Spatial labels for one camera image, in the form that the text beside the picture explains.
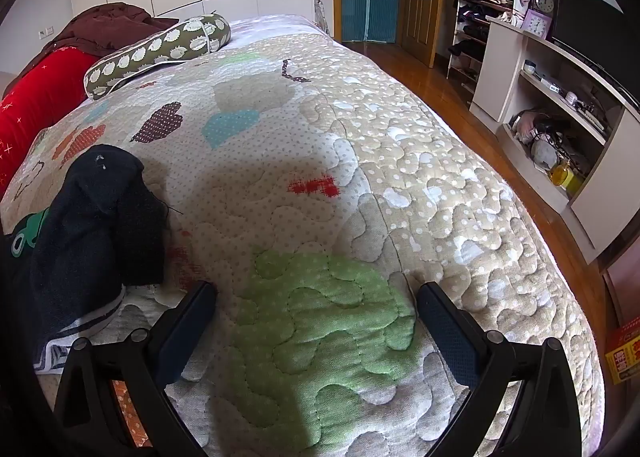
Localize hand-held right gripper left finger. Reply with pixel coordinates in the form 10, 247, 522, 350
52, 281, 218, 457

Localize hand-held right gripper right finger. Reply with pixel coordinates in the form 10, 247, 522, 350
416, 281, 583, 457

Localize dark navy pants striped waistband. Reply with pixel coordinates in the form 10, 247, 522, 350
0, 144, 168, 375

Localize yellow and red box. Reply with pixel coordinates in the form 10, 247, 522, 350
605, 317, 640, 385

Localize yellow bottle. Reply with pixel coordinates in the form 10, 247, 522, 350
547, 162, 576, 188

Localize patchwork quilted bed cover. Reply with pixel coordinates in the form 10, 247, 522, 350
0, 17, 606, 457

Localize white power strip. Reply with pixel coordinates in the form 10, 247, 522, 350
575, 104, 610, 132

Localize white television cabinet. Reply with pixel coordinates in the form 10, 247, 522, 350
470, 17, 640, 265

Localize red embroidered pillow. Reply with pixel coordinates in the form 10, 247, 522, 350
0, 48, 98, 198

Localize green bolster pillow white spots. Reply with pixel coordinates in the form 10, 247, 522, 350
84, 14, 232, 102

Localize white shoe rack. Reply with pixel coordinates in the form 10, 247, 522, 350
446, 0, 531, 92

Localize maroon cloth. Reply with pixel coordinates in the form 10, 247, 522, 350
42, 3, 180, 58

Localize purple alarm clock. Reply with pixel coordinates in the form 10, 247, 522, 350
521, 9, 552, 40

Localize black television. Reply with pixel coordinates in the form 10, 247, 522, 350
550, 0, 640, 105

